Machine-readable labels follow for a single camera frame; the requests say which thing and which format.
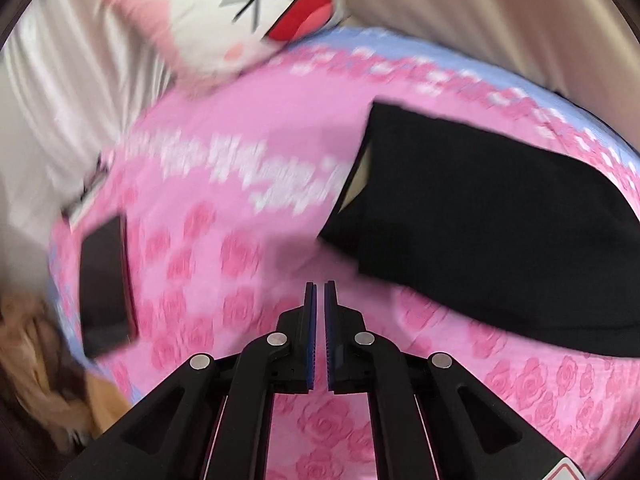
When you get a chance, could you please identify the brown fabric heap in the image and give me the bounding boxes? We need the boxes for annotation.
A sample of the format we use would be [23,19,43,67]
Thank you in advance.
[1,292,131,455]

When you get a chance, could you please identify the black pants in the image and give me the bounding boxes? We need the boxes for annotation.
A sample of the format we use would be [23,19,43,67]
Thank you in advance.
[320,102,639,358]

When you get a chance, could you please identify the white cat face pillow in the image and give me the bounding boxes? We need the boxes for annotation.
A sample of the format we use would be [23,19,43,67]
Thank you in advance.
[103,0,346,94]

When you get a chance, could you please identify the black smartphone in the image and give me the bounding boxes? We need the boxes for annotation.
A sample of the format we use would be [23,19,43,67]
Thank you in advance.
[78,214,137,360]

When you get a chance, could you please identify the white satin curtain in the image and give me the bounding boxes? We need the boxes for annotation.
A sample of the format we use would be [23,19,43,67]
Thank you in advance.
[1,0,170,292]

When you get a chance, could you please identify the pink rose bed sheet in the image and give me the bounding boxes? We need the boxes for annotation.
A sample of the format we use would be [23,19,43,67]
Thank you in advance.
[50,28,639,477]

